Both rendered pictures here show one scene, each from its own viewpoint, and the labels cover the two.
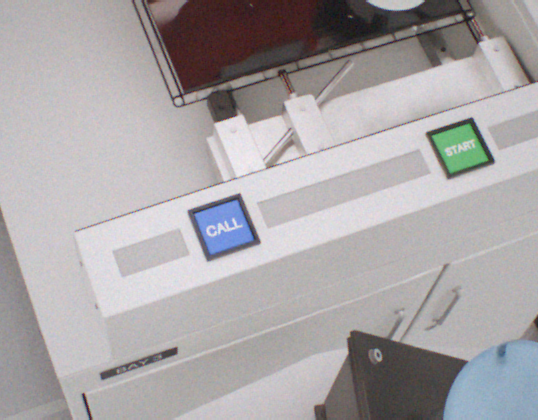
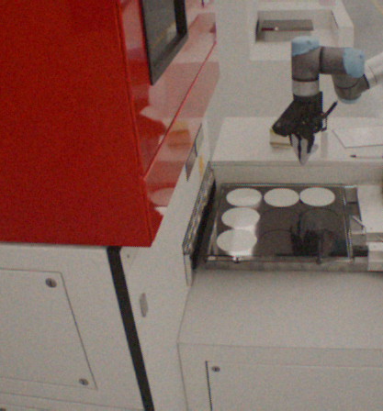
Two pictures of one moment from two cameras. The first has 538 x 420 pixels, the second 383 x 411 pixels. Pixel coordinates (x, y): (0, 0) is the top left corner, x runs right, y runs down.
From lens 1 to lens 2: 113 cm
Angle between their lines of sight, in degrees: 45
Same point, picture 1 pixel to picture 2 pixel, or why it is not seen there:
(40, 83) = (301, 319)
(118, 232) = not seen: outside the picture
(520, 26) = (359, 171)
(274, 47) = (338, 229)
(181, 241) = not seen: outside the picture
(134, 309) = not seen: outside the picture
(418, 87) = (366, 207)
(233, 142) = (380, 248)
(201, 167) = (368, 282)
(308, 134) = not seen: outside the picture
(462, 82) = (367, 198)
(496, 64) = (368, 183)
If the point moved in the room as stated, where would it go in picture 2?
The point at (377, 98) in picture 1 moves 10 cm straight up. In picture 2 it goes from (367, 217) to (370, 185)
